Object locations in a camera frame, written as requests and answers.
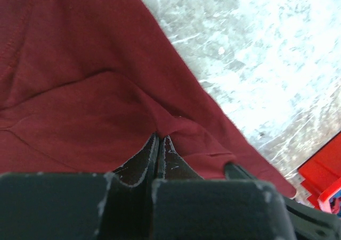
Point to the dark red t-shirt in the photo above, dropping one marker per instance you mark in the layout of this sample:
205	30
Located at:
85	83

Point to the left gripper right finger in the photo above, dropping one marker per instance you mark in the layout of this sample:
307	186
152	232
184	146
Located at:
171	166

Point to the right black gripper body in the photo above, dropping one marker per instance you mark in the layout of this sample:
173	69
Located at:
308	223

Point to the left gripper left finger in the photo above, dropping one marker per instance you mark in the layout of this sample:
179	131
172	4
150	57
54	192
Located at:
140	166

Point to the red plastic bin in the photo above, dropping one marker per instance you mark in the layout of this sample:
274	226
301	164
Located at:
321	175

